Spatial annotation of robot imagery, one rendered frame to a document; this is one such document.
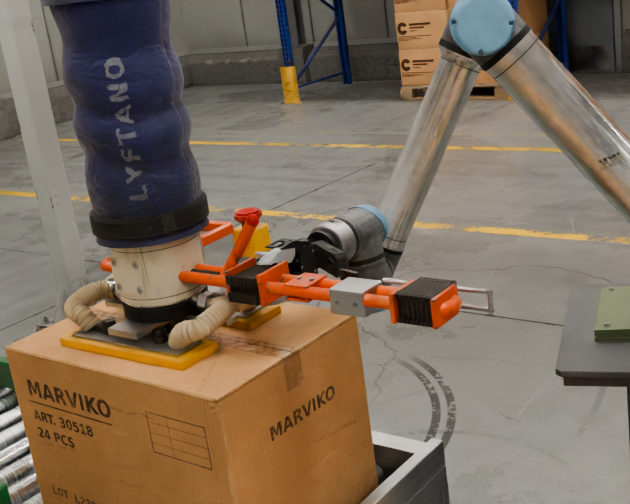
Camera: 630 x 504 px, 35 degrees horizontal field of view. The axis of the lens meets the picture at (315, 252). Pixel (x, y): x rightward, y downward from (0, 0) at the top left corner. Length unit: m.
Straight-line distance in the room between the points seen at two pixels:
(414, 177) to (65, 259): 3.07
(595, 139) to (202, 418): 0.89
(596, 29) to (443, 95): 8.42
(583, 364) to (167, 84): 1.00
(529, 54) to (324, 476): 0.88
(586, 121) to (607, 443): 1.62
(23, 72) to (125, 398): 3.08
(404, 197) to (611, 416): 1.62
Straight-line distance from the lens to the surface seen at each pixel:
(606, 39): 10.42
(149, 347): 1.87
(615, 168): 1.95
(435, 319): 1.54
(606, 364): 2.11
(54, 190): 4.87
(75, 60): 1.81
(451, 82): 2.05
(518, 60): 1.90
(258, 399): 1.74
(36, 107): 4.81
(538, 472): 3.20
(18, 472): 2.53
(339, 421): 1.94
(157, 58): 1.81
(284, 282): 1.76
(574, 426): 3.45
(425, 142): 2.07
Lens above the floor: 1.64
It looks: 17 degrees down
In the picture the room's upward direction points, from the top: 8 degrees counter-clockwise
